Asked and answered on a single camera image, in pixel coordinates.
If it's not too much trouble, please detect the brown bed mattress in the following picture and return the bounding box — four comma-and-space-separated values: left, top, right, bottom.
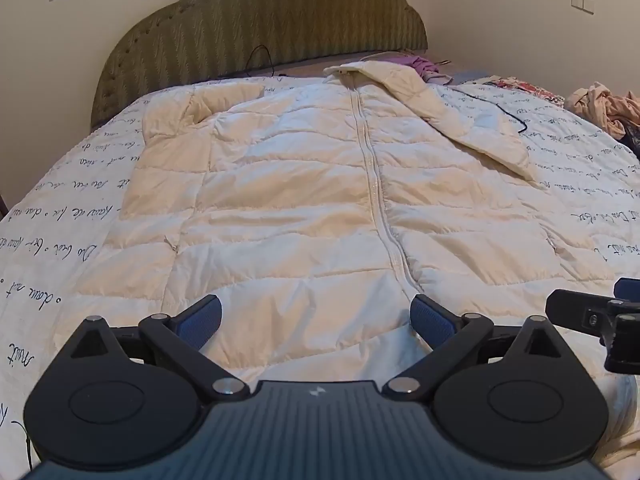
272, 50, 401, 78

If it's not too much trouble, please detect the cream puffer jacket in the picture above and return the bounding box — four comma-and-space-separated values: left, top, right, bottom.
60, 60, 640, 466

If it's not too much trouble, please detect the black cable on headboard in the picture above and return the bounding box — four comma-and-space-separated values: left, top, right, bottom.
244, 44, 282, 79

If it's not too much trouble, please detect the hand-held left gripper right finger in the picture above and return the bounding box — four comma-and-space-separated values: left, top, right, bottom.
382, 294, 568, 402

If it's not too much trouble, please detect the peach clothes pile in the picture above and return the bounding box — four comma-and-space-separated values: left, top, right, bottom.
564, 81, 640, 141

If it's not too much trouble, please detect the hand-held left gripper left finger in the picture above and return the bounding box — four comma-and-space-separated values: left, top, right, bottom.
70, 294, 250, 402

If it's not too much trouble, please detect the black cable on quilt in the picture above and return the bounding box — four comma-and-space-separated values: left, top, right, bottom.
449, 85, 531, 135

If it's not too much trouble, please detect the thin black cable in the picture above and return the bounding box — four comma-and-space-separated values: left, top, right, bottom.
10, 419, 37, 472

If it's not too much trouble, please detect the purple cloth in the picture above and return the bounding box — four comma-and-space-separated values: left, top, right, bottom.
372, 52, 442, 79

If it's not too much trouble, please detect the floral printed cloth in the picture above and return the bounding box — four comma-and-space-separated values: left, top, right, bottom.
481, 76, 566, 104

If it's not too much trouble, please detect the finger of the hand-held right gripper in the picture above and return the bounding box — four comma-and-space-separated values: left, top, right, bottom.
614, 277, 640, 304
546, 289, 614, 334

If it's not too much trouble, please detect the green upholstered headboard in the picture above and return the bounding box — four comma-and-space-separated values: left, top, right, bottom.
90, 0, 429, 131

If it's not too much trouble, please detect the white script-printed quilt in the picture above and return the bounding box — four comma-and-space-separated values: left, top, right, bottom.
0, 76, 640, 468

